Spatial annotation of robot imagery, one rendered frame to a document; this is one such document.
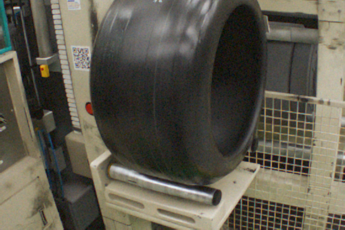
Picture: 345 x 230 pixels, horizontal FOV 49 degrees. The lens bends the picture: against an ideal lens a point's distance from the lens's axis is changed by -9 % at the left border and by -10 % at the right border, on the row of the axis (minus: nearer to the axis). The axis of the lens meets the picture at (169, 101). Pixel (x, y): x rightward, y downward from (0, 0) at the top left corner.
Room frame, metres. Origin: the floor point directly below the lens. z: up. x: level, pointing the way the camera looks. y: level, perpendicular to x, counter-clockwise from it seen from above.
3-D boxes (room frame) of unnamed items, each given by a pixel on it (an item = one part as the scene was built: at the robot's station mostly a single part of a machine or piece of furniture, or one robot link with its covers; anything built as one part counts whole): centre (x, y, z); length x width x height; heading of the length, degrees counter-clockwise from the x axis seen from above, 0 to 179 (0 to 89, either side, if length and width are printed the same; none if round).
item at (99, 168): (1.14, 0.13, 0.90); 0.40 x 0.03 x 0.10; 147
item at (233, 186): (1.05, -0.02, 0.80); 0.37 x 0.36 x 0.02; 147
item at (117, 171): (0.93, 0.05, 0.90); 0.35 x 0.05 x 0.05; 57
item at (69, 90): (1.19, 0.29, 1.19); 0.05 x 0.04 x 0.48; 147
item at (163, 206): (0.93, 0.05, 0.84); 0.36 x 0.09 x 0.06; 57
